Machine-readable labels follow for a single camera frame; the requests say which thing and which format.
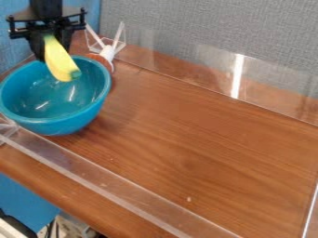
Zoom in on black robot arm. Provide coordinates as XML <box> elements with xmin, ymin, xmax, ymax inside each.
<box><xmin>6</xmin><ymin>0</ymin><xmax>86</xmax><ymax>61</ymax></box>

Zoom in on yellow green toy corn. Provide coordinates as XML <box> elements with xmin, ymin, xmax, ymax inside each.
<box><xmin>44</xmin><ymin>34</ymin><xmax>81</xmax><ymax>82</ymax></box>

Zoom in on orange white toy object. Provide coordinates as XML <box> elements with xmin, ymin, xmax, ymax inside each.
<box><xmin>85</xmin><ymin>45</ymin><xmax>115</xmax><ymax>73</ymax></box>

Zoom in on blue bowl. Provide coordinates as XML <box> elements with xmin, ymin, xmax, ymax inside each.
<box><xmin>0</xmin><ymin>56</ymin><xmax>112</xmax><ymax>136</ymax></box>

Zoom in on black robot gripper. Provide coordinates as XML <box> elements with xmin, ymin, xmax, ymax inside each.
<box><xmin>6</xmin><ymin>6</ymin><xmax>86</xmax><ymax>61</ymax></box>

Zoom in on clear acrylic front barrier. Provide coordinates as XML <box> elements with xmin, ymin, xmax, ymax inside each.
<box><xmin>0</xmin><ymin>115</ymin><xmax>240</xmax><ymax>238</ymax></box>

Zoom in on clear acrylic barrier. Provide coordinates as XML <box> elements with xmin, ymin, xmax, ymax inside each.
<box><xmin>115</xmin><ymin>45</ymin><xmax>318</xmax><ymax>126</ymax></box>
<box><xmin>0</xmin><ymin>115</ymin><xmax>240</xmax><ymax>238</ymax></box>

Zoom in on clear acrylic back barrier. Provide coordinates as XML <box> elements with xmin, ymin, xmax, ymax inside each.
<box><xmin>115</xmin><ymin>45</ymin><xmax>318</xmax><ymax>126</ymax></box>

